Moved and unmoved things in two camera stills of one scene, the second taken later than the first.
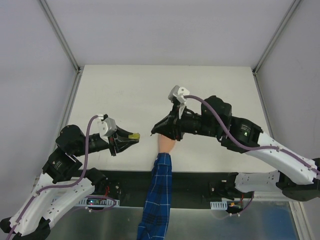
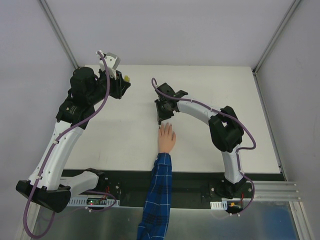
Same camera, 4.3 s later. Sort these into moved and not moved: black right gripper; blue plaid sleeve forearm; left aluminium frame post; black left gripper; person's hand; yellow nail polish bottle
Moved: black right gripper; yellow nail polish bottle; black left gripper
Not moved: blue plaid sleeve forearm; person's hand; left aluminium frame post
